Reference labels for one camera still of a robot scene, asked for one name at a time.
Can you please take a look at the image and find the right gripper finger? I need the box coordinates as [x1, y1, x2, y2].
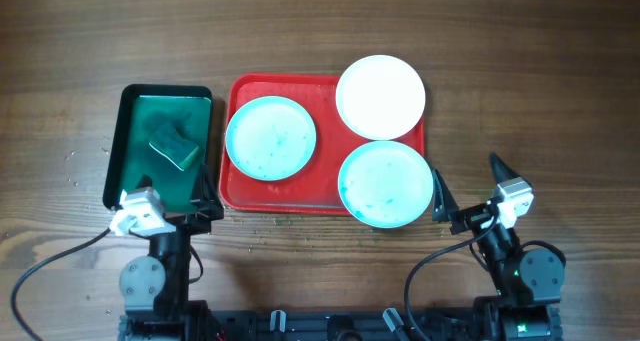
[489, 152, 518, 182]
[432, 169, 458, 222]

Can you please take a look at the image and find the green sponge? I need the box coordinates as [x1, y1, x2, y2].
[148, 122, 201, 171]

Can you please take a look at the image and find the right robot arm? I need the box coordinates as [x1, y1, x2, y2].
[420, 153, 566, 340]

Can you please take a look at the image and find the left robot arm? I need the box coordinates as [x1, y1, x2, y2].
[110, 164, 225, 340]

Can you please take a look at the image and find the red plastic tray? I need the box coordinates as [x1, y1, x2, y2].
[218, 72, 427, 217]

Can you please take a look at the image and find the black tub with green water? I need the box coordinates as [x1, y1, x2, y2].
[103, 84, 213, 213]

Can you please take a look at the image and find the lower right cyan plate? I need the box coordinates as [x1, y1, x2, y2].
[337, 141, 434, 229]

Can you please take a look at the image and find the cyan plate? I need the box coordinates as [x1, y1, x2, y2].
[337, 141, 434, 229]
[225, 96, 317, 182]

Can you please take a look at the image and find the left cyan plate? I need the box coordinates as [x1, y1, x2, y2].
[225, 96, 317, 182]

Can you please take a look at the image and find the white plate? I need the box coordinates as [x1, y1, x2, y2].
[335, 55, 426, 140]

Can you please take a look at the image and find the right black cable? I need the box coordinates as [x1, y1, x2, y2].
[403, 205, 500, 341]

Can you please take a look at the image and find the black cable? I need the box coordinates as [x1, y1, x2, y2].
[403, 205, 500, 341]
[10, 226, 114, 341]

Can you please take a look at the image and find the left black cable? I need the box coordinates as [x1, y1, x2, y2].
[10, 226, 114, 341]

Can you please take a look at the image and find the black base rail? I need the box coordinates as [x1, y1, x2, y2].
[118, 307, 563, 341]

